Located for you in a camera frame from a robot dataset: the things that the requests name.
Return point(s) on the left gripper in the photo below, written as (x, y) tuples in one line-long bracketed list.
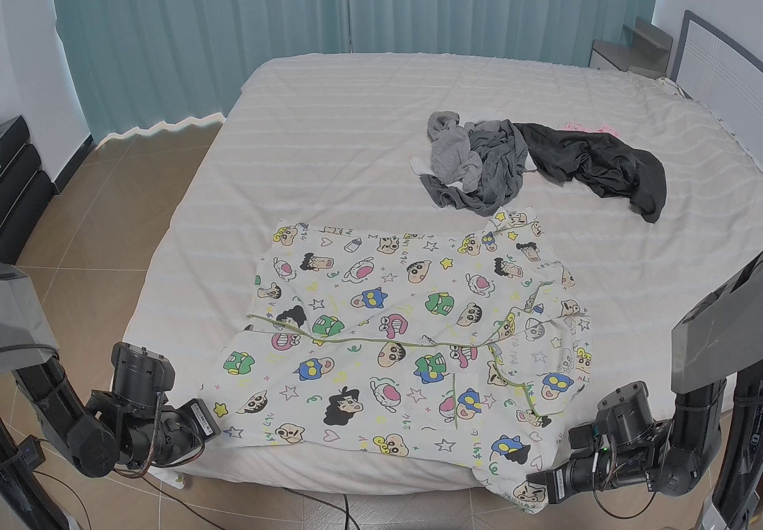
[(179, 435)]

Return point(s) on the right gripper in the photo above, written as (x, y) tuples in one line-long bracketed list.
[(581, 477)]

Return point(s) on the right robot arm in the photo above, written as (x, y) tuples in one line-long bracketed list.
[(697, 426)]

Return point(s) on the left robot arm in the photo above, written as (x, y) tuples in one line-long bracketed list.
[(53, 390)]

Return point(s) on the bed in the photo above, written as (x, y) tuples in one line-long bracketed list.
[(334, 158)]

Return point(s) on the pile of clothes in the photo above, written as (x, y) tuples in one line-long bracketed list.
[(492, 158)]

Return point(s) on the white printed pyjama top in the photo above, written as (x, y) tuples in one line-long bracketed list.
[(381, 337)]

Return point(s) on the black chest of drawers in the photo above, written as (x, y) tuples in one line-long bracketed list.
[(18, 176)]

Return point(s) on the black garment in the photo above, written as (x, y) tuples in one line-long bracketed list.
[(608, 164)]

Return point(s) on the pink garment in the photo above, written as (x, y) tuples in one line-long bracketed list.
[(587, 127)]

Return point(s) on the grey bedside table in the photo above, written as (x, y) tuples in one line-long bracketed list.
[(632, 48)]

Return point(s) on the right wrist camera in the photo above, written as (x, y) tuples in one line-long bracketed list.
[(584, 437)]

